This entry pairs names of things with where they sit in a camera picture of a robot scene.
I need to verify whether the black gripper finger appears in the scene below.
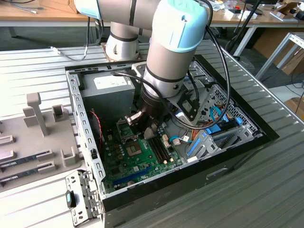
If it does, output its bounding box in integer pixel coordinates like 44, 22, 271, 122
124, 111, 144, 131
143, 123, 158, 141

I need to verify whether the CPU socket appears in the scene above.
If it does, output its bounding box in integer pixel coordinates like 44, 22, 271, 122
125, 141, 144, 158

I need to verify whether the black RAM slot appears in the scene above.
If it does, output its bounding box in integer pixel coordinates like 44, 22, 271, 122
156, 138, 172, 161
149, 139, 164, 164
154, 138, 170, 162
152, 139, 167, 163

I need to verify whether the grey power supply unit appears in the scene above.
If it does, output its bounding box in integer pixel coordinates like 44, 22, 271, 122
80, 70, 143, 119

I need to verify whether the black case fan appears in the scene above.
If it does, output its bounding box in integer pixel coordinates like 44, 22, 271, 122
86, 110, 105, 155

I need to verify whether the green motherboard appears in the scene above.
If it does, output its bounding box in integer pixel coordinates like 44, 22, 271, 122
101, 116, 185, 194

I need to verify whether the blue expansion slot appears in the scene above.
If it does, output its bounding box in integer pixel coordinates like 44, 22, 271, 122
113, 166, 153, 189

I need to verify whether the grey metal drive cage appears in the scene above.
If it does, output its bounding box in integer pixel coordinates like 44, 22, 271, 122
184, 60, 214, 114

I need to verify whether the hard disk in blue carrier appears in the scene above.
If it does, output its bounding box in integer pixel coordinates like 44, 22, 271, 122
203, 117, 243, 141

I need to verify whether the black open PC case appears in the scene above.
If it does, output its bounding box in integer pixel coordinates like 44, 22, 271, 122
64, 54, 280, 228

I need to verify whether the teal black latch tab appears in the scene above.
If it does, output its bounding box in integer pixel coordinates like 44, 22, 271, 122
65, 190, 78, 209

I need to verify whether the grey parts rack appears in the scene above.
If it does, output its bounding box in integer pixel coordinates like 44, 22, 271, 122
0, 92, 83, 193

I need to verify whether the small white carton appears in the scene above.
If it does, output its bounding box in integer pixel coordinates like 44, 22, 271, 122
224, 8, 241, 19

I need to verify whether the dark blue RAM stick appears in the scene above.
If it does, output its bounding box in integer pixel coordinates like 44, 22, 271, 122
0, 154, 38, 167
0, 167, 40, 184

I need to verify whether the black slanted pole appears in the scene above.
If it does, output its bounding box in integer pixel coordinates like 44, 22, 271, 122
231, 0, 263, 57

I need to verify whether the large brown cardboard box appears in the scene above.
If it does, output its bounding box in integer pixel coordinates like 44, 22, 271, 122
39, 0, 79, 14

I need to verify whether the brown cardboard floor box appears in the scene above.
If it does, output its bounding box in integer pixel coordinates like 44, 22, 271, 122
284, 96, 304, 119
273, 46, 304, 76

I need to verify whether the small open cardboard box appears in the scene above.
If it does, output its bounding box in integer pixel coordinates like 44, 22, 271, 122
273, 0, 299, 23

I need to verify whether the metal socket cover frame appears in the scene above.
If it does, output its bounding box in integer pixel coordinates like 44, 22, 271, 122
115, 118, 139, 144

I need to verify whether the red black twisted wire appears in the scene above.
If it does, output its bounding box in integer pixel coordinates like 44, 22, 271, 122
89, 109, 105, 151

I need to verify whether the orange black wire bundle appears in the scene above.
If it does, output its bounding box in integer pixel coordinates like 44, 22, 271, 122
163, 118, 213, 144

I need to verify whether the blue plastic carrier rail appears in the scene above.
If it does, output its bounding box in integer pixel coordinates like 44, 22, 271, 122
187, 136, 203, 158

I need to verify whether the blue flat data wire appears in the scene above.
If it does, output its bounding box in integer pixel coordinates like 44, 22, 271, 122
209, 106, 230, 123

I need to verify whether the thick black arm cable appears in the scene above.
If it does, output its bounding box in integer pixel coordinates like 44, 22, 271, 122
111, 23, 231, 131

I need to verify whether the grey cable with plug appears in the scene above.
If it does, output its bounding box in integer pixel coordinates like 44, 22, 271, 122
50, 16, 92, 63

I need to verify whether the grey slot retention bracket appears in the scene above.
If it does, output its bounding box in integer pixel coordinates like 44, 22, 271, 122
65, 170, 105, 227

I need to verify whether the wooden desk white frame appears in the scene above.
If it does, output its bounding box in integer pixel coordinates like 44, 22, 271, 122
0, 0, 112, 38
210, 0, 304, 57

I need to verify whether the aluminium profile frame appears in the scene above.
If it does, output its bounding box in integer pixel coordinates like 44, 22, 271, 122
255, 32, 304, 81

